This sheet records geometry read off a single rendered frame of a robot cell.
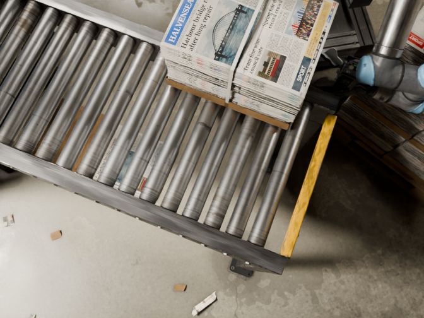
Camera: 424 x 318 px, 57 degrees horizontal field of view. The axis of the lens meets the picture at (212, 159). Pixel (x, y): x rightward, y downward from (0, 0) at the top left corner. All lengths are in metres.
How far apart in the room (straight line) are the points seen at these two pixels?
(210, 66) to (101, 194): 0.46
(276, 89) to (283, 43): 0.12
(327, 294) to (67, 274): 1.19
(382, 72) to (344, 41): 0.90
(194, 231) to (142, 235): 0.84
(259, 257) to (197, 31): 0.60
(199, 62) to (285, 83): 0.21
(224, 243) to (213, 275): 0.81
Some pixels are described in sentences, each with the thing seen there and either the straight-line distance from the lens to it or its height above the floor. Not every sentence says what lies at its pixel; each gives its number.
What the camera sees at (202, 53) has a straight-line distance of 0.97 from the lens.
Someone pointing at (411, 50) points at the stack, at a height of 0.81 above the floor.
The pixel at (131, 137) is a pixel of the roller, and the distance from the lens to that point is 1.16.
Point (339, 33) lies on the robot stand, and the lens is 2.07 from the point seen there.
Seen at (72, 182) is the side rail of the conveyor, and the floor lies 0.80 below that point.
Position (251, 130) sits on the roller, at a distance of 1.15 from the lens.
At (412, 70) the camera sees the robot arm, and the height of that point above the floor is 0.93.
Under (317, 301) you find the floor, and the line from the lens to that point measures 1.95.
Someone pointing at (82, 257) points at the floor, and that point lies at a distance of 1.95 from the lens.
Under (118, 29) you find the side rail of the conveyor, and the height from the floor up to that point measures 0.80.
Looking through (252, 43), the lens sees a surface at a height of 1.03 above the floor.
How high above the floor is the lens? 1.87
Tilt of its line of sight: 75 degrees down
